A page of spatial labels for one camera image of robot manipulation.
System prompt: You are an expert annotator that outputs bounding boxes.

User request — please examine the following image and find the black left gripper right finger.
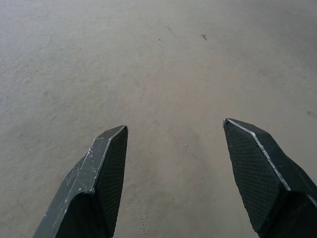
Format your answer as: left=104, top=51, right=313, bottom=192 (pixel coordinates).
left=222, top=118, right=317, bottom=238

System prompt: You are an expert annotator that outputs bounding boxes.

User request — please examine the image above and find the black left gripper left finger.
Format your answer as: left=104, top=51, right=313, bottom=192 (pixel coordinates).
left=33, top=125, right=129, bottom=238

